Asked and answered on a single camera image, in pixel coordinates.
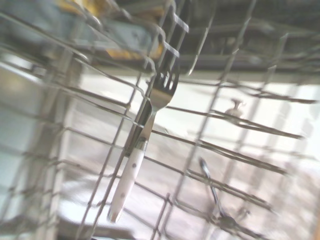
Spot white-handled metal fork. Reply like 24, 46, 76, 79
106, 66, 181, 224

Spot white drawer cabinet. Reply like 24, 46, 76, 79
62, 73, 320, 181

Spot metal cabinet knob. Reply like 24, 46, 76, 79
224, 98, 245, 118

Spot wire dishwasher rack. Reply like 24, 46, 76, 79
0, 0, 320, 240

